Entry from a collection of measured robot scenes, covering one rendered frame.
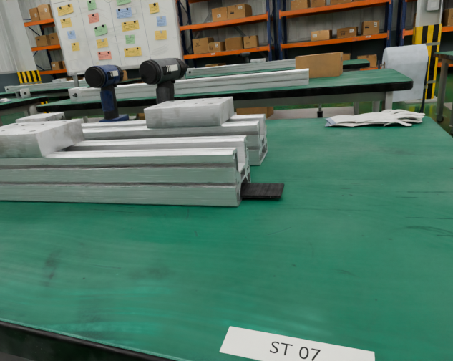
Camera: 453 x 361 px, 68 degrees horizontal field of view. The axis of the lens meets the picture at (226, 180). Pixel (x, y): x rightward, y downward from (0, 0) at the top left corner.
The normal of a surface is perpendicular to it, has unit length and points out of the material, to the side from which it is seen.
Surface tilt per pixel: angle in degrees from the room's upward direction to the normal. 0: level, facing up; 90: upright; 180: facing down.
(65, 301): 0
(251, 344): 0
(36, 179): 90
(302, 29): 90
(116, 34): 90
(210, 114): 90
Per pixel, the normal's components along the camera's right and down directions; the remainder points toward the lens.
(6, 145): -0.26, 0.37
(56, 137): 0.96, 0.00
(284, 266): -0.10, -0.93
